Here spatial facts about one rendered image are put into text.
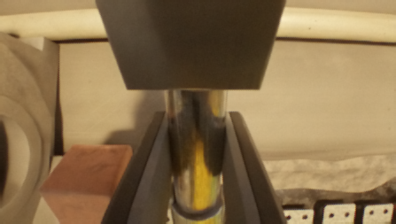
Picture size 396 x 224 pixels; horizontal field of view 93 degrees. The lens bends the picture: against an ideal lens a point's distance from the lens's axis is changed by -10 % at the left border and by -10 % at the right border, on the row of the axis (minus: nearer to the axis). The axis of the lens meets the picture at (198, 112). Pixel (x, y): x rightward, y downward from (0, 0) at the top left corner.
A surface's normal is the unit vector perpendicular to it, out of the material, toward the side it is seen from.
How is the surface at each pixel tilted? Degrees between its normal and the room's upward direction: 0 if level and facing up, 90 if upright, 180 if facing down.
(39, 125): 90
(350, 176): 18
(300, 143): 0
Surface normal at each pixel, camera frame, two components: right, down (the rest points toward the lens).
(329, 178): -0.02, 0.44
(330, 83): -0.01, 0.10
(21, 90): 1.00, 0.00
